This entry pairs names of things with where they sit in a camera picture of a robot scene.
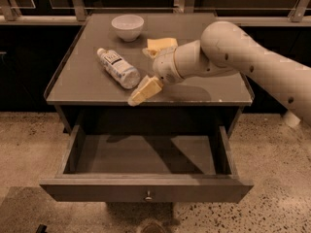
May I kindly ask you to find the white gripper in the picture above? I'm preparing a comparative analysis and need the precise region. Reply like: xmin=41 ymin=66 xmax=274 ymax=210
xmin=128 ymin=47 xmax=184 ymax=107

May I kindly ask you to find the clear plastic water bottle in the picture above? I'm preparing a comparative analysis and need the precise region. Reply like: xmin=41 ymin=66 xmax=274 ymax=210
xmin=97 ymin=49 xmax=141 ymax=89

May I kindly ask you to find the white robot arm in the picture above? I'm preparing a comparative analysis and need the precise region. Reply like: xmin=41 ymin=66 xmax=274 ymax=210
xmin=128 ymin=21 xmax=311 ymax=125

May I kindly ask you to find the grey cabinet with top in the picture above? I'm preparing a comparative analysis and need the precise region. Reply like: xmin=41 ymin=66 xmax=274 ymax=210
xmin=45 ymin=14 xmax=254 ymax=130

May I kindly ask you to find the open grey top drawer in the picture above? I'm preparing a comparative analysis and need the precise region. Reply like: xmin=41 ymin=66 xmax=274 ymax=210
xmin=40 ymin=125 xmax=254 ymax=203

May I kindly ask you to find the metal drawer knob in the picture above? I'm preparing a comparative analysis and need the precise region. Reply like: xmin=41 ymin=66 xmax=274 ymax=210
xmin=144 ymin=190 xmax=153 ymax=202

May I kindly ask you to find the yellow sponge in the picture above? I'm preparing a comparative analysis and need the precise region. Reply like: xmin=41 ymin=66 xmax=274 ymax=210
xmin=147 ymin=38 xmax=178 ymax=50

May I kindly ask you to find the white ceramic bowl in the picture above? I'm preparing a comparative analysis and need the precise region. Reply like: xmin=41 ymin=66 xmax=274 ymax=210
xmin=111 ymin=15 xmax=145 ymax=42

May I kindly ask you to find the metal window railing frame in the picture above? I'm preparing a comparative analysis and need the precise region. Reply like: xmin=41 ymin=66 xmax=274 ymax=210
xmin=0 ymin=0 xmax=311 ymax=26

